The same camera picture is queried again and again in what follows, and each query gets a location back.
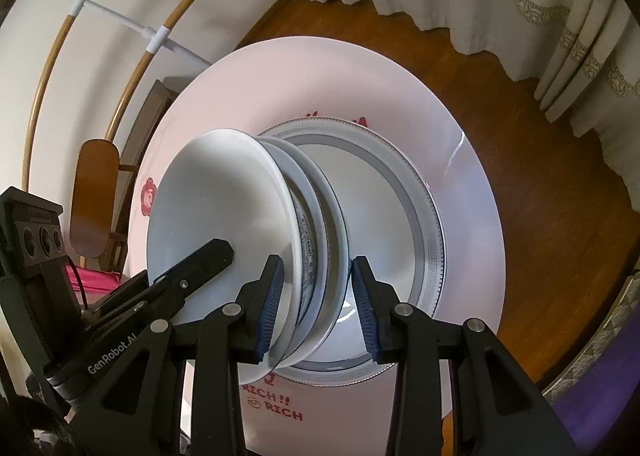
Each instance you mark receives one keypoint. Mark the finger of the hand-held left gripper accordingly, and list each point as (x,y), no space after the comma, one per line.
(210,256)
(125,292)

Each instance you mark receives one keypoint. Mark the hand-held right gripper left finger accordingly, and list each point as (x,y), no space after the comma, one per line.
(267,306)

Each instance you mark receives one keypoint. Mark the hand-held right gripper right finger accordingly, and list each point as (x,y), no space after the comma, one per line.
(362,306)

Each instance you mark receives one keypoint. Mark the small grey-rimmed white plate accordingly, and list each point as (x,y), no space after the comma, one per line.
(215,216)

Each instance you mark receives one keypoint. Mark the small white bowl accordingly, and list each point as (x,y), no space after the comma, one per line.
(336,236)

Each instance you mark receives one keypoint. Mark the large white bowl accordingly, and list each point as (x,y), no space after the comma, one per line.
(307,236)

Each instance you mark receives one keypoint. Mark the large grey-rimmed white plate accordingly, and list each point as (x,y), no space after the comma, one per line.
(380,216)

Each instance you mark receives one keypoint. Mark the pink cloth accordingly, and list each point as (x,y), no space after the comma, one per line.
(100,281)

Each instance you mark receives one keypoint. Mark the brown wooden chair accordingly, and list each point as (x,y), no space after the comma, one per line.
(92,196)

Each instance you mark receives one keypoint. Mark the dark brown furniture piece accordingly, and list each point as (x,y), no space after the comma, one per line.
(150,111)

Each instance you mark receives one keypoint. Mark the round white printed table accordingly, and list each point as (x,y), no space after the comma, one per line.
(350,81)

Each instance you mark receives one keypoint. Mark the grey patterned fabric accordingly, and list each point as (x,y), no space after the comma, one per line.
(600,336)

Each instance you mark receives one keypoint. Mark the white and wooden clothes rack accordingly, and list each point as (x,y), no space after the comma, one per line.
(125,21)

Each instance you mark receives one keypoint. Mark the purple cloth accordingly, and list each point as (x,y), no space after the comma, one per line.
(600,401)

